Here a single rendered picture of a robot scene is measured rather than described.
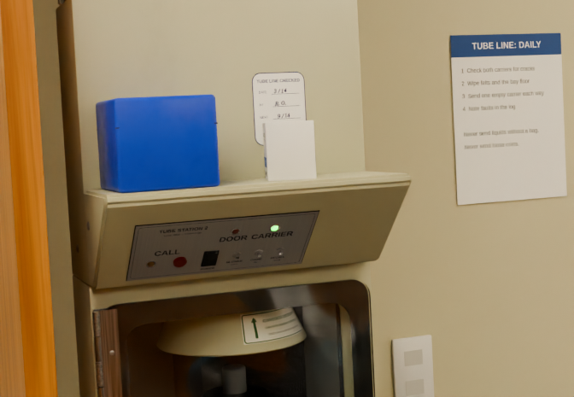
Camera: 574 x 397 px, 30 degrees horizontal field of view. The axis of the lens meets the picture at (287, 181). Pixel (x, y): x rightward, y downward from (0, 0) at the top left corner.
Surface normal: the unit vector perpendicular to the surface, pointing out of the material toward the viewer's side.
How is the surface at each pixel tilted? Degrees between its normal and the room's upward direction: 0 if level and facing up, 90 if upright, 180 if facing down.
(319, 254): 135
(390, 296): 90
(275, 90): 90
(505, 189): 90
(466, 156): 90
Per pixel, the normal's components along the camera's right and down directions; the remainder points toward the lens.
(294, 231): 0.28, 0.73
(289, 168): 0.07, 0.05
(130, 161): 0.35, 0.03
